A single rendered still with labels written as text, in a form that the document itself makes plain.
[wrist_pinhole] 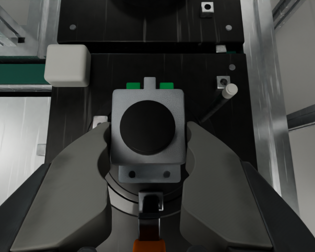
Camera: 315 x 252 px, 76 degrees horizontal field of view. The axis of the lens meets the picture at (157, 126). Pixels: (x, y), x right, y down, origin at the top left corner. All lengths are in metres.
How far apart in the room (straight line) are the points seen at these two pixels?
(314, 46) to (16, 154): 0.54
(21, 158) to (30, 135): 0.03
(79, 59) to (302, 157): 0.37
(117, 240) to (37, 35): 0.27
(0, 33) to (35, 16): 0.06
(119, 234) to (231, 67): 0.23
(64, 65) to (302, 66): 0.40
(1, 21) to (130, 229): 0.29
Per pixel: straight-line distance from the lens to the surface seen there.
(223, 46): 0.29
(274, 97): 0.30
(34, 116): 0.34
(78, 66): 0.25
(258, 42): 0.33
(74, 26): 0.31
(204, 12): 0.30
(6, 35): 0.32
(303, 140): 0.43
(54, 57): 0.27
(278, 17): 0.39
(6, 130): 0.36
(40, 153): 0.27
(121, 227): 0.24
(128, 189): 0.21
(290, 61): 0.46
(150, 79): 0.17
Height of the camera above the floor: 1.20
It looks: 79 degrees down
